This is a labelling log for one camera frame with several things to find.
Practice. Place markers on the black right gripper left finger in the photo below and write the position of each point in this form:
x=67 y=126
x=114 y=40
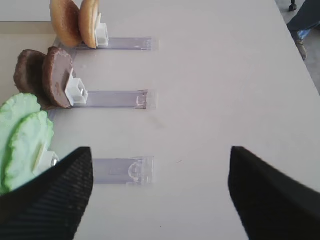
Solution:
x=51 y=206

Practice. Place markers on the toasted bread slice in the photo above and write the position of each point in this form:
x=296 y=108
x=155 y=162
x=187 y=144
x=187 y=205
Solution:
x=65 y=21
x=88 y=14

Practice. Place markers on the clear bread rack rail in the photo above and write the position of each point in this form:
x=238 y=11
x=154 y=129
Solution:
x=118 y=43

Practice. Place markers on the front toasted bread slice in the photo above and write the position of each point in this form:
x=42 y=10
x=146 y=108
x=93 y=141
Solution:
x=88 y=14

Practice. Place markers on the chair caster wheel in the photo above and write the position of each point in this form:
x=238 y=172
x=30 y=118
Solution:
x=293 y=6

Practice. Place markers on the person in blue jeans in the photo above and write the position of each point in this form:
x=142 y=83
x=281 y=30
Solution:
x=307 y=18

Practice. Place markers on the brown meat patty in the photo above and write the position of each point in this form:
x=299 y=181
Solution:
x=56 y=70
x=28 y=76

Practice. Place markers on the white lettuce rack pusher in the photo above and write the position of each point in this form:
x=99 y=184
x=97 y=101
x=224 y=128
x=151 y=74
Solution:
x=45 y=160

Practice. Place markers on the rear toasted bread slice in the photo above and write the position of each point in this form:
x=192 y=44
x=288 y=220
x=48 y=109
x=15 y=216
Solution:
x=65 y=21

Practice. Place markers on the front brown meat patty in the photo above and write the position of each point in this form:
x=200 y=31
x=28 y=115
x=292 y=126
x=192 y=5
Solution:
x=56 y=70

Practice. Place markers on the white bread rack pusher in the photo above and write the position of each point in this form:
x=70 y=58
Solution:
x=101 y=33

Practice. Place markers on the clear patty rack rail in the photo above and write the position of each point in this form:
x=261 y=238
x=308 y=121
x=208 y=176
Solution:
x=138 y=99

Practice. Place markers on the clear lettuce rack rail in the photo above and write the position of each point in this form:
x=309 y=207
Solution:
x=125 y=171

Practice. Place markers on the rear brown meat patty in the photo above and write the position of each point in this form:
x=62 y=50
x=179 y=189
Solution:
x=28 y=76

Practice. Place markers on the green lettuce leaf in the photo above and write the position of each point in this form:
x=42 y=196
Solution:
x=11 y=113
x=24 y=145

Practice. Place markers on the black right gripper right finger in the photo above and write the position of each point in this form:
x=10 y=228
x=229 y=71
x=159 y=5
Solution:
x=271 y=205

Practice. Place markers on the white patty rack pusher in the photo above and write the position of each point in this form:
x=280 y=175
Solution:
x=75 y=91

